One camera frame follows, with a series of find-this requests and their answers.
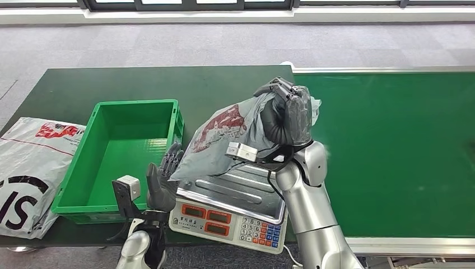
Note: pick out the steel scale tray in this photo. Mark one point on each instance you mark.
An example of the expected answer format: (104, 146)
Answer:
(241, 193)

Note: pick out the large white courier bag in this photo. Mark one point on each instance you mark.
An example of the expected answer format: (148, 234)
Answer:
(29, 159)

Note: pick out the green plastic crate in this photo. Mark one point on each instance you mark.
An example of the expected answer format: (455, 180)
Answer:
(111, 122)

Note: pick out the black left camera bracket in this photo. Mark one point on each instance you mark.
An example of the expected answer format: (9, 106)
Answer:
(124, 204)

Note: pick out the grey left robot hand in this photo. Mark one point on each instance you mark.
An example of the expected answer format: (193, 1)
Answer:
(161, 189)

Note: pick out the grey courier package red print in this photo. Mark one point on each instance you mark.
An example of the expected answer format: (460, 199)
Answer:
(219, 148)

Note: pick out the green conveyor belt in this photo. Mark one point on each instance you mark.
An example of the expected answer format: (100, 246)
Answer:
(389, 148)

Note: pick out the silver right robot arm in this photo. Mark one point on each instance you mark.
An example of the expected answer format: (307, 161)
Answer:
(311, 208)

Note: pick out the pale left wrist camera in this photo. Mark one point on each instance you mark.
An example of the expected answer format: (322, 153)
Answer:
(130, 185)

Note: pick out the white electronic scale body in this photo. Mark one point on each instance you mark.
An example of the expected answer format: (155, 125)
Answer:
(222, 230)

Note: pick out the black camera bracket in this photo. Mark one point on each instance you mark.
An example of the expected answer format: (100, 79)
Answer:
(276, 159)
(124, 204)

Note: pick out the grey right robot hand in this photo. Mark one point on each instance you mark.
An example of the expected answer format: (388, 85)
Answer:
(293, 118)

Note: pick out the black right camera bracket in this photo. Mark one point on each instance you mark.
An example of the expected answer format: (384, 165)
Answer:
(276, 159)

